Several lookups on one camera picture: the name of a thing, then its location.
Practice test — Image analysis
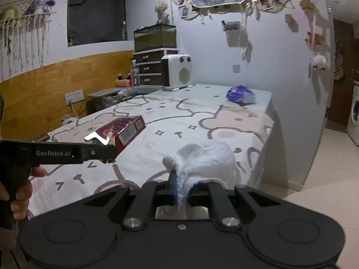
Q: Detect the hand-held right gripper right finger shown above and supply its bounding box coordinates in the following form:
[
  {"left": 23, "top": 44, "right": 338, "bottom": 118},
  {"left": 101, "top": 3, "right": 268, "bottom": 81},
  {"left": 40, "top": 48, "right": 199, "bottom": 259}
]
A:
[{"left": 187, "top": 182, "right": 281, "bottom": 229}]

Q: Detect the macrame wall net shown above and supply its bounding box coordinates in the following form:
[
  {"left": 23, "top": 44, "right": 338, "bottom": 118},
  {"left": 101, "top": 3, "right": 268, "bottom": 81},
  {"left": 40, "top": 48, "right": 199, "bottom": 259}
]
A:
[{"left": 0, "top": 0, "right": 58, "bottom": 82}]

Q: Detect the brown wooden door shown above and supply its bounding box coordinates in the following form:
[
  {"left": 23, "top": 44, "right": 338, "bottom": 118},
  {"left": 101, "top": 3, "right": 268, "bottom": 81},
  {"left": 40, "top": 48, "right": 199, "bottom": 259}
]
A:
[{"left": 332, "top": 18, "right": 359, "bottom": 126}]

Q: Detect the purple plush toy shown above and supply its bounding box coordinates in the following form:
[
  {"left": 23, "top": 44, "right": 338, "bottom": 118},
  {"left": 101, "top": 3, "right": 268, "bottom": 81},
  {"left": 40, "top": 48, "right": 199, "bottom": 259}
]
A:
[{"left": 24, "top": 0, "right": 57, "bottom": 16}]

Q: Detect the dark drawer cabinet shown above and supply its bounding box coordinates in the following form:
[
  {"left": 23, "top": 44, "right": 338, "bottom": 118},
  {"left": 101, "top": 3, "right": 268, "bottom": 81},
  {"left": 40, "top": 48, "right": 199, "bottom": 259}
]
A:
[{"left": 133, "top": 48, "right": 179, "bottom": 87}]

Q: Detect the clear water bottle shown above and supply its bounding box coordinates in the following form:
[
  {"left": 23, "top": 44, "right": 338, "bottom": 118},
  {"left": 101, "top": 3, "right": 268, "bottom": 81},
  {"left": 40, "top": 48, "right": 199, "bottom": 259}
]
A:
[{"left": 129, "top": 60, "right": 141, "bottom": 87}]

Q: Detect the white fan heater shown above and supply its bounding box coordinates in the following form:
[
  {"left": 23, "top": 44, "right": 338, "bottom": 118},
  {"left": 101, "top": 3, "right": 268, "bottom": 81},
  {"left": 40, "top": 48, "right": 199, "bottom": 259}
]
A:
[{"left": 161, "top": 54, "right": 194, "bottom": 91}]

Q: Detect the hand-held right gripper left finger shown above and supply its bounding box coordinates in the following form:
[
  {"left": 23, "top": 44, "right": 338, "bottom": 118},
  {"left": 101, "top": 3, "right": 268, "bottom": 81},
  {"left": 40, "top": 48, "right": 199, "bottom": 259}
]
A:
[{"left": 83, "top": 171, "right": 178, "bottom": 229}]

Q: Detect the red paper box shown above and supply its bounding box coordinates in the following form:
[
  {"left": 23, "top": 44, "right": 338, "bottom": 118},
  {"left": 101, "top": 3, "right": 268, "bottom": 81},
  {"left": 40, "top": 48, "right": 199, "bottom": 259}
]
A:
[{"left": 94, "top": 115, "right": 147, "bottom": 154}]

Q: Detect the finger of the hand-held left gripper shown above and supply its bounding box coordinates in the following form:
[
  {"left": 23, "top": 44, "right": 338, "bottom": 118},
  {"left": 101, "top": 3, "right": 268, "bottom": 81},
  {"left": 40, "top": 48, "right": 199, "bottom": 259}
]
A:
[{"left": 83, "top": 143, "right": 117, "bottom": 163}]

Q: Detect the dark window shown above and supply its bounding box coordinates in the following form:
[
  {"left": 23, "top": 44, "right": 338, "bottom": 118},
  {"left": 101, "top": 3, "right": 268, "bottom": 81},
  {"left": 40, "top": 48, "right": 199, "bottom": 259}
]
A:
[{"left": 67, "top": 0, "right": 127, "bottom": 46}]

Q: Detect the purple snack bag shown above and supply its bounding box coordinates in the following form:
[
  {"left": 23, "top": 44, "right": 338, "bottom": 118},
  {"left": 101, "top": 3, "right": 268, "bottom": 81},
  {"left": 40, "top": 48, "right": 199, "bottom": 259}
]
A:
[{"left": 226, "top": 85, "right": 257, "bottom": 104}]

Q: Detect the grey laptop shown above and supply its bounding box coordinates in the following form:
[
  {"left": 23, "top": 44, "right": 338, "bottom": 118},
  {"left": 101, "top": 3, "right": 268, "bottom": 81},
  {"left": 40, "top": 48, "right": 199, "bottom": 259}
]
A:
[{"left": 88, "top": 87, "right": 121, "bottom": 98}]

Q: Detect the glass tank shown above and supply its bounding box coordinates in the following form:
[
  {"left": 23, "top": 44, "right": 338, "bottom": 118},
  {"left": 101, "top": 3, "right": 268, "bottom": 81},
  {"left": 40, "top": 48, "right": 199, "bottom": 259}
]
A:
[{"left": 133, "top": 24, "right": 177, "bottom": 52}]

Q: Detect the small wall shelf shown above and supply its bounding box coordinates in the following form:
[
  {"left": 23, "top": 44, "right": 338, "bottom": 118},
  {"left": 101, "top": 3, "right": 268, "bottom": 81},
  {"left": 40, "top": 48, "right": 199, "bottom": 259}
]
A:
[{"left": 221, "top": 20, "right": 242, "bottom": 31}]

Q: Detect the green plush toy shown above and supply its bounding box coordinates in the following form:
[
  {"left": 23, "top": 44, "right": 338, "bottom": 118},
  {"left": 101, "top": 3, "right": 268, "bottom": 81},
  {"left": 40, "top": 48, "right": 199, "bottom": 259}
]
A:
[{"left": 0, "top": 6, "right": 21, "bottom": 23}]

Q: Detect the dried flower bunch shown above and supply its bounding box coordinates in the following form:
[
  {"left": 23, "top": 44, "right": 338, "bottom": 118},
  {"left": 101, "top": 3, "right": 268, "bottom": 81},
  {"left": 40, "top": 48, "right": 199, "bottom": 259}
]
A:
[{"left": 154, "top": 1, "right": 170, "bottom": 24}]

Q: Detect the white power outlet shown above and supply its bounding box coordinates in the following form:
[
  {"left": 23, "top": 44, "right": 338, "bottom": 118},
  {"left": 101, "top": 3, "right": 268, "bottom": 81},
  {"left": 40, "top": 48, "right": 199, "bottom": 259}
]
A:
[{"left": 64, "top": 90, "right": 85, "bottom": 104}]

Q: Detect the white paper towel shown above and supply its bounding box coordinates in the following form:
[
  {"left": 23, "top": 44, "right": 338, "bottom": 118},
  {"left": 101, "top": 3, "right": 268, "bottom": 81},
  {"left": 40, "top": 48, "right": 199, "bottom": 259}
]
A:
[{"left": 163, "top": 141, "right": 242, "bottom": 212}]

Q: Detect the white plush toy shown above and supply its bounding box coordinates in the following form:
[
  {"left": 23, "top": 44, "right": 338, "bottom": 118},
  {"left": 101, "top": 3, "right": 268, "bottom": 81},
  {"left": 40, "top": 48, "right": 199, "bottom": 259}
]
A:
[{"left": 311, "top": 54, "right": 327, "bottom": 72}]

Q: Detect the brown hanging bag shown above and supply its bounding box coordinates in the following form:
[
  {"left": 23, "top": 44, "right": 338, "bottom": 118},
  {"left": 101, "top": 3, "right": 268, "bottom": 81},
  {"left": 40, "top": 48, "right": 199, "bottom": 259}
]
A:
[{"left": 335, "top": 42, "right": 344, "bottom": 80}]

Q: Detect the person's left hand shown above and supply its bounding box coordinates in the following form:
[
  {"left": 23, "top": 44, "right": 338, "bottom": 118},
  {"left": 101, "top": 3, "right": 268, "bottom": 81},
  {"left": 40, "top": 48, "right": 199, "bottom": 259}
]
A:
[{"left": 0, "top": 167, "right": 48, "bottom": 220}]

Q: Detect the white washing machine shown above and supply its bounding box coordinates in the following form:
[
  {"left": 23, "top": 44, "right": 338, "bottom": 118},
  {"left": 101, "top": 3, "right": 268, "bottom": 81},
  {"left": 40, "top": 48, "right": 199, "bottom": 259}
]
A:
[{"left": 346, "top": 84, "right": 359, "bottom": 146}]

